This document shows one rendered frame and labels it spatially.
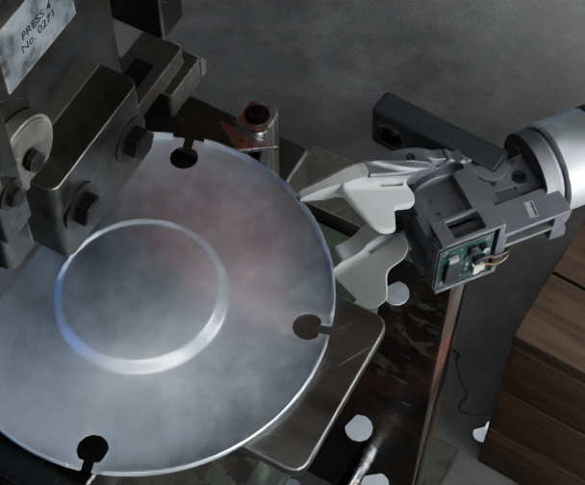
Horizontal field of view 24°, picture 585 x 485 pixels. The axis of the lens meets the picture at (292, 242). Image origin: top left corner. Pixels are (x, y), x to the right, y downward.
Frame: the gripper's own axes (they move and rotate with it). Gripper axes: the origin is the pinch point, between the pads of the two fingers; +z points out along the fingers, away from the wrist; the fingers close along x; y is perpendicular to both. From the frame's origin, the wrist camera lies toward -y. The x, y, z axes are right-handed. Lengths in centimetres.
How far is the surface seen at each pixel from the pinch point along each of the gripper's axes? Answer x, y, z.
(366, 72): 78, -66, -41
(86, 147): -19.4, -0.4, 14.3
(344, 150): 78, -54, -32
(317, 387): 0.0, 12.2, 3.7
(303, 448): 0.0, 16.2, 6.5
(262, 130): -1.3, -9.4, -1.1
